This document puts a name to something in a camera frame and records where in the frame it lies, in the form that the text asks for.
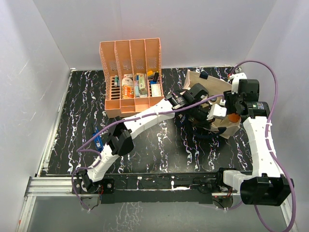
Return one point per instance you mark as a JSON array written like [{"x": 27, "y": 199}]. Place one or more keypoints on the blue black stapler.
[{"x": 97, "y": 140}]

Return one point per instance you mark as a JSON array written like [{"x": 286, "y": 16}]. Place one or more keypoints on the peach plastic desk organizer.
[{"x": 133, "y": 75}]

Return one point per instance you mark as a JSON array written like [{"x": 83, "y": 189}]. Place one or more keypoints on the green cardboard box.
[{"x": 142, "y": 84}]

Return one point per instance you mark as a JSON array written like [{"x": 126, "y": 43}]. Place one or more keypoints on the orange spiral notebook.
[{"x": 127, "y": 92}]

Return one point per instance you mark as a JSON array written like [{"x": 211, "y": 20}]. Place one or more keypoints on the white red label card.
[{"x": 155, "y": 90}]

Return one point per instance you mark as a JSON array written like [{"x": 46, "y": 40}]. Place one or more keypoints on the white label packet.
[{"x": 127, "y": 80}]

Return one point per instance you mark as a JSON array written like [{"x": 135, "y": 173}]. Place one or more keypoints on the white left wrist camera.
[{"x": 216, "y": 112}]

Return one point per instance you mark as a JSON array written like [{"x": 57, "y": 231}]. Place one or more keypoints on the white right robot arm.
[{"x": 267, "y": 185}]

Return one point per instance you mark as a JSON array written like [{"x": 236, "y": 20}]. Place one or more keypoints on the green white glue stick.
[{"x": 116, "y": 81}]

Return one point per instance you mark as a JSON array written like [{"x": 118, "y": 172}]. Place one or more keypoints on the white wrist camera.
[
  {"x": 216, "y": 112},
  {"x": 235, "y": 79}
]

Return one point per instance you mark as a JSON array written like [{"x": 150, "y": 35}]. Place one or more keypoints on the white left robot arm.
[{"x": 122, "y": 132}]

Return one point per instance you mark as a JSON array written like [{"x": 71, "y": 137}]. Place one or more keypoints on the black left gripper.
[{"x": 204, "y": 120}]

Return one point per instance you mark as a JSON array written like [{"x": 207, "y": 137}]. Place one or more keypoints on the orange bottle blue cap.
[{"x": 234, "y": 118}]

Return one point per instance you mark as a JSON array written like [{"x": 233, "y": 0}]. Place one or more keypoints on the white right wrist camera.
[{"x": 235, "y": 79}]

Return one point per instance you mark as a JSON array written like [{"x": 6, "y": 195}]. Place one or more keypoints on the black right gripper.
[{"x": 229, "y": 97}]

